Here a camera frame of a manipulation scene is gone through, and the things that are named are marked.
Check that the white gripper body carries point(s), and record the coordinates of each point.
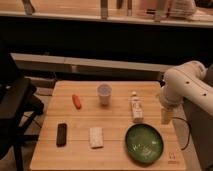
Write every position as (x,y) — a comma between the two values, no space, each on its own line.
(166,115)

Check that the white squeeze bottle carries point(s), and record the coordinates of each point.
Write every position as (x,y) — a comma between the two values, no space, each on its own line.
(136,107)

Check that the white sponge block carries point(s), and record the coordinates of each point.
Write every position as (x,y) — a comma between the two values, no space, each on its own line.
(96,137)

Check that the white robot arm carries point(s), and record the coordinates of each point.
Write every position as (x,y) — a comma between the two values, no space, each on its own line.
(185,81)

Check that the dark brown bar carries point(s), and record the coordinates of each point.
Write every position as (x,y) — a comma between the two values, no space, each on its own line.
(61,135)

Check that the black chair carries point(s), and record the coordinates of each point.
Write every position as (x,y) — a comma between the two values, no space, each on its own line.
(18,108)

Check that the green bowl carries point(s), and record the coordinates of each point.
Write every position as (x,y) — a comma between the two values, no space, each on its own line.
(144,143)

